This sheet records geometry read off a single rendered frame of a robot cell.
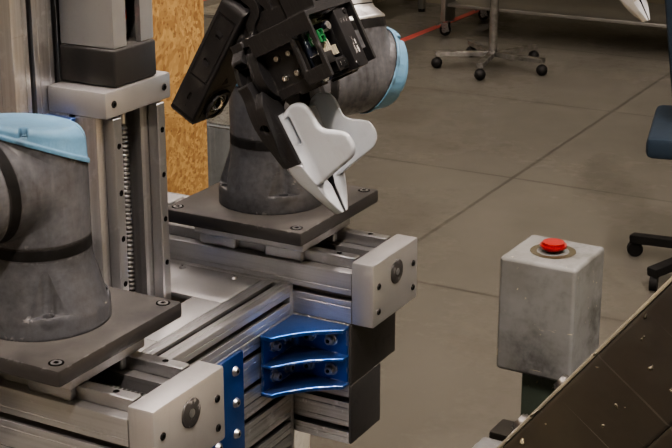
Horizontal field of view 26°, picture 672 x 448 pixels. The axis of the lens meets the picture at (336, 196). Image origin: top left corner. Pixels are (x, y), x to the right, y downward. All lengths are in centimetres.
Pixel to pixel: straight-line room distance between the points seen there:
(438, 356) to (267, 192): 218
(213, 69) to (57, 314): 54
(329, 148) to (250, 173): 89
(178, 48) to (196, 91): 226
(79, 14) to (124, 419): 52
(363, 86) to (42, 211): 62
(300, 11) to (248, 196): 91
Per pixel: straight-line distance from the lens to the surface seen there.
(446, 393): 389
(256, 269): 202
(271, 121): 110
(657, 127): 464
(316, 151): 111
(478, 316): 439
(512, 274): 216
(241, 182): 199
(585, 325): 220
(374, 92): 205
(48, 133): 156
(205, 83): 115
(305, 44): 109
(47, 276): 160
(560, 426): 54
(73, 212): 159
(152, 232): 192
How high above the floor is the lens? 166
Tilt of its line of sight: 18 degrees down
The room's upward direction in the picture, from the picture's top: straight up
